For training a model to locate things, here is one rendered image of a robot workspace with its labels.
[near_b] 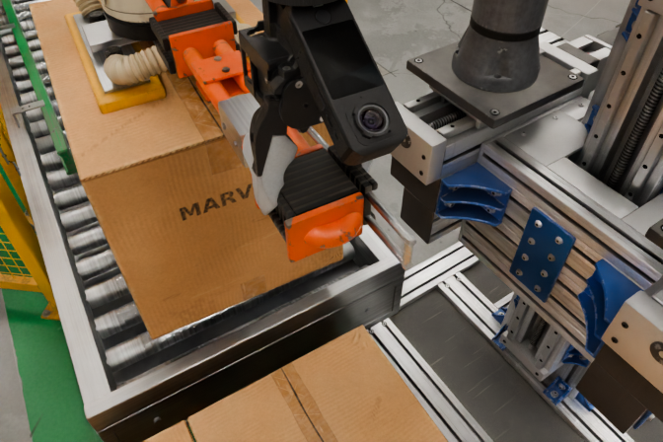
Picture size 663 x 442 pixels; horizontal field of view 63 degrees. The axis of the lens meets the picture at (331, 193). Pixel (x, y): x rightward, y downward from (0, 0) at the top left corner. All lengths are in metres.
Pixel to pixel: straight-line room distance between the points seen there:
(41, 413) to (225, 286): 0.99
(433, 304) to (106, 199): 1.09
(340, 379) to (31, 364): 1.14
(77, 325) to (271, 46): 0.92
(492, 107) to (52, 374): 1.53
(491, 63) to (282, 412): 0.74
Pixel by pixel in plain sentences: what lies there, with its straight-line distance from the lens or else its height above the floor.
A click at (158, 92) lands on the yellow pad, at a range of 0.90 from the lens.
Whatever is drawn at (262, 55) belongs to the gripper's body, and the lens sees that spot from 0.43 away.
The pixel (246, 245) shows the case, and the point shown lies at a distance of 0.97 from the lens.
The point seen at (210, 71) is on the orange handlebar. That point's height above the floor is 1.22.
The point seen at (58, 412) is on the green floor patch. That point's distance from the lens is 1.88.
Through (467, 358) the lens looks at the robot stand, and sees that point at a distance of 1.59.
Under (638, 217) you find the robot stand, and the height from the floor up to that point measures 0.95.
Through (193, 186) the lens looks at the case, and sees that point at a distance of 0.84.
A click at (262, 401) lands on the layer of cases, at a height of 0.54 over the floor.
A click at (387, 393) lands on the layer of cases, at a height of 0.54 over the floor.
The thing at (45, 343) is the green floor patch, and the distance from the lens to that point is 2.02.
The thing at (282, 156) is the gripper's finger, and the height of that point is 1.27.
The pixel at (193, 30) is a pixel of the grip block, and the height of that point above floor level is 1.23.
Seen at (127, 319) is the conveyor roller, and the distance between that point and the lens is 1.29.
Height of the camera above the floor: 1.56
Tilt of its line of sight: 44 degrees down
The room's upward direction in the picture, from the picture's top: straight up
